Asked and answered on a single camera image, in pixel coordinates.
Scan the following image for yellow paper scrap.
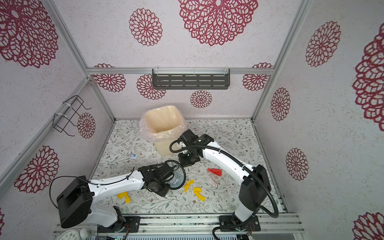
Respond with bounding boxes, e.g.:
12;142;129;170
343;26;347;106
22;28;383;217
193;187;206;202
117;192;131;204
184;180;194;192

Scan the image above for beige trash bin with liner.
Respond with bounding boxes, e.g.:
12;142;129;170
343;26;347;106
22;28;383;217
139;106;188;156

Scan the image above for teal plastic dustpan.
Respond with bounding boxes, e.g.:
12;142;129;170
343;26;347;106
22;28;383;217
167;163;186;190

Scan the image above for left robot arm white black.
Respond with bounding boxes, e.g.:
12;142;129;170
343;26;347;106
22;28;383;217
54;160;187;233

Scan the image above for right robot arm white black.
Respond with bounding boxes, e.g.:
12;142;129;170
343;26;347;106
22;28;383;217
169;130;279;240

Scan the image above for red paper scrap lower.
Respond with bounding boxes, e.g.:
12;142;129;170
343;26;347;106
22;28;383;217
207;168;223;177

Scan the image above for pink paper scrap right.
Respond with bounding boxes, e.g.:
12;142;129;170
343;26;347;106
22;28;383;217
209;177;219;189

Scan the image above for white dial gauge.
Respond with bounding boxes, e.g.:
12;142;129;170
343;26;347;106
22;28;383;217
56;230;80;240

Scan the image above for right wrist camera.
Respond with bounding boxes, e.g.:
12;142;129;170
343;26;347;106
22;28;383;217
173;140;186;150

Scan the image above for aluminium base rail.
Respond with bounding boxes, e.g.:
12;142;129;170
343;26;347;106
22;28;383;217
52;212;305;236

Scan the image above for dark metal wall shelf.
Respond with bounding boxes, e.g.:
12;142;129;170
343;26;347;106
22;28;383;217
152;69;231;90

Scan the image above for black wire wall rack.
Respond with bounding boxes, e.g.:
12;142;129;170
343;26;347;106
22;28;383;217
52;95;91;137

